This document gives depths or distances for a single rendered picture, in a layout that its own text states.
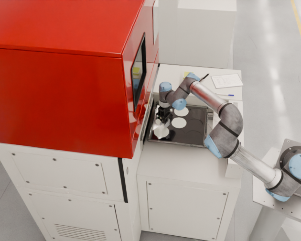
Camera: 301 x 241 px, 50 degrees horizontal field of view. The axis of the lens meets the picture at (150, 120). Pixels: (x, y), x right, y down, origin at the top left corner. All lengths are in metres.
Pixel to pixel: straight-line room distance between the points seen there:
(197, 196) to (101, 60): 1.20
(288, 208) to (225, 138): 0.63
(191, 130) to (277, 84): 2.16
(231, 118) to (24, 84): 0.93
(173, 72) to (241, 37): 2.55
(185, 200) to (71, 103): 1.09
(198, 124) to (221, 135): 0.63
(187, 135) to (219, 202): 0.47
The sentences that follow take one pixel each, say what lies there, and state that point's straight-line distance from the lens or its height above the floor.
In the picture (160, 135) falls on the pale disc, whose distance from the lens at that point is 2.09.
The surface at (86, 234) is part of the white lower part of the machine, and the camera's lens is 2.44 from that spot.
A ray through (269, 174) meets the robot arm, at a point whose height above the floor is 1.12.
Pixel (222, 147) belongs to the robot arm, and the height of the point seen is 1.26.
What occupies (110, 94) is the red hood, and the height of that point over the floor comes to 1.62.
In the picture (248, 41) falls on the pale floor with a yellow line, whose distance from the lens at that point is 4.83.
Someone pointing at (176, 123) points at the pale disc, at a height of 0.90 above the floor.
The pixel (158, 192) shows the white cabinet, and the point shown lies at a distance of 2.13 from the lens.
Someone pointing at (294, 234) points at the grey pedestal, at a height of 0.01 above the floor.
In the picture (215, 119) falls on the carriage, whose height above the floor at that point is 0.88.
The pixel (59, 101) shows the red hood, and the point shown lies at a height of 1.56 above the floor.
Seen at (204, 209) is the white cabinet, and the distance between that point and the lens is 2.23.
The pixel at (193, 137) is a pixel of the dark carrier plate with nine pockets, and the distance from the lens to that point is 2.09.
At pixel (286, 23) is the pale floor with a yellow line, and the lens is 5.42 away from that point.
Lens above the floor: 2.45
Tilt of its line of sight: 45 degrees down
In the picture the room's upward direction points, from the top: 2 degrees counter-clockwise
